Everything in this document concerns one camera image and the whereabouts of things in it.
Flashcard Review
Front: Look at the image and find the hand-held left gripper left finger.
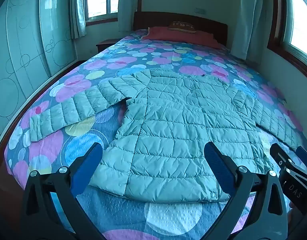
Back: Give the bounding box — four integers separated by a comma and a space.
20, 142, 105, 240

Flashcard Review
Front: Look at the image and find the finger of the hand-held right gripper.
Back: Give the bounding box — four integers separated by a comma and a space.
295, 146, 307, 173
269, 142, 294, 167

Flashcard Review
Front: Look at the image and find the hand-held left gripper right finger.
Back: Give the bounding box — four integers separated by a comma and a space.
203, 142, 289, 240

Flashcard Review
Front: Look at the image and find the light green quilted puffer jacket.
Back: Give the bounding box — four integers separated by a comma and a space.
29, 67, 304, 203

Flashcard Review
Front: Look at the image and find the dark wooden nightstand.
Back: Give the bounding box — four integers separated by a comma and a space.
96, 39, 122, 54

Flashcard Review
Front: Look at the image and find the circle-patterned bedspread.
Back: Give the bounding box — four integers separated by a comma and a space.
5, 29, 304, 240

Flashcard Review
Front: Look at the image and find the red pillow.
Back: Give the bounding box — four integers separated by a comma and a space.
141, 26, 224, 50

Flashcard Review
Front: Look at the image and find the glossy circle-patterned wardrobe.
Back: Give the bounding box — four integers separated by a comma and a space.
0, 0, 79, 144

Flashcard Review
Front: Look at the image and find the small brown pillow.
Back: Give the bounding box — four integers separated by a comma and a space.
168, 21, 197, 34

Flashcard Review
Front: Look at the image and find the wood-framed window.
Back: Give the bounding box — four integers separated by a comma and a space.
267, 0, 307, 83
84, 0, 121, 26

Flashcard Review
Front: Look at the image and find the pale curtain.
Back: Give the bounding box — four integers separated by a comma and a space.
118, 0, 143, 40
68, 0, 88, 40
230, 0, 279, 61

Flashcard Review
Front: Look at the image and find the dark wooden headboard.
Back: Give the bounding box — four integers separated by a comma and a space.
133, 12, 228, 47

